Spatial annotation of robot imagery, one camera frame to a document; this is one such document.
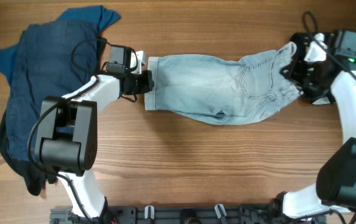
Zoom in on light blue denim shorts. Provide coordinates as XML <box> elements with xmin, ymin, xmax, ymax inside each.
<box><xmin>144</xmin><ymin>42</ymin><xmax>300</xmax><ymax>125</ymax></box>

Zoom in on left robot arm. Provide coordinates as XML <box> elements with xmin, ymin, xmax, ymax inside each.
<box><xmin>27</xmin><ymin>45</ymin><xmax>154</xmax><ymax>223</ymax></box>

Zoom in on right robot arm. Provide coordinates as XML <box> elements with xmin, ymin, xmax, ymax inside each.
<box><xmin>272</xmin><ymin>30</ymin><xmax>356</xmax><ymax>223</ymax></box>

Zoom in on black folded garment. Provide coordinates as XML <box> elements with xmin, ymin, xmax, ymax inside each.
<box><xmin>281</xmin><ymin>30</ymin><xmax>356</xmax><ymax>105</ymax></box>

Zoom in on dark blue denim garment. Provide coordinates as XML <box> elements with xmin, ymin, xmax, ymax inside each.
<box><xmin>6</xmin><ymin>20</ymin><xmax>99</xmax><ymax>161</ymax></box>

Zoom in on blue t-shirt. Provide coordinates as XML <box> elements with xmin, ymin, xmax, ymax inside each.
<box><xmin>0</xmin><ymin>5</ymin><xmax>121</xmax><ymax>85</ymax></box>

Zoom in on left black cable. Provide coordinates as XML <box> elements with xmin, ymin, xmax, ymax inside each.
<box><xmin>27</xmin><ymin>37</ymin><xmax>109</xmax><ymax>224</ymax></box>

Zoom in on black cable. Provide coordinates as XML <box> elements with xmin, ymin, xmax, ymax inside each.
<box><xmin>27</xmin><ymin>37</ymin><xmax>109</xmax><ymax>224</ymax></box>
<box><xmin>301</xmin><ymin>11</ymin><xmax>356</xmax><ymax>224</ymax></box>

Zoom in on right black cable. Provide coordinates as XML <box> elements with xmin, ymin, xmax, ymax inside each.
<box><xmin>301</xmin><ymin>11</ymin><xmax>356</xmax><ymax>224</ymax></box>

